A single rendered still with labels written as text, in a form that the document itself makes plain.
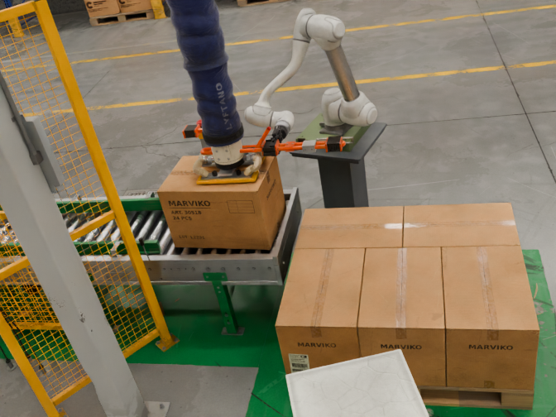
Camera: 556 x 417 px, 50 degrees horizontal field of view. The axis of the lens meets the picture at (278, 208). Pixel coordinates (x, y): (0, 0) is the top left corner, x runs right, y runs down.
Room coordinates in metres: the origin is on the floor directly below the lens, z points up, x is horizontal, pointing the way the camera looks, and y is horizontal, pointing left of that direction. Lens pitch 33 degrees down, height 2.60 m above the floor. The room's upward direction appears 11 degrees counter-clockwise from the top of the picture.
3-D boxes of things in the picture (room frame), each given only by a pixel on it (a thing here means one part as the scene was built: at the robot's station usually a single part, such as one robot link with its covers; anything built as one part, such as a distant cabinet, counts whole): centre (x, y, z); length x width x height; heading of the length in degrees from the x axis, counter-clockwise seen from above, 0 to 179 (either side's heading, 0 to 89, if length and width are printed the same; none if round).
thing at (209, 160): (3.01, 0.21, 1.02); 0.34 x 0.25 x 0.06; 72
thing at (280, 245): (2.93, -0.03, 0.58); 0.70 x 0.03 x 0.06; 163
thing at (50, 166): (2.27, 0.95, 1.62); 0.20 x 0.05 x 0.30; 73
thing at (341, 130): (3.56, -0.47, 0.84); 0.22 x 0.18 x 0.06; 48
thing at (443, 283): (2.44, -0.59, 0.34); 1.20 x 1.00 x 0.40; 73
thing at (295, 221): (2.93, -0.03, 0.48); 0.70 x 0.03 x 0.15; 163
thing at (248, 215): (3.03, 0.30, 0.75); 0.60 x 0.40 x 0.40; 69
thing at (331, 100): (3.54, -0.49, 0.98); 0.18 x 0.16 x 0.22; 38
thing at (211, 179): (2.92, 0.24, 0.98); 0.34 x 0.10 x 0.05; 72
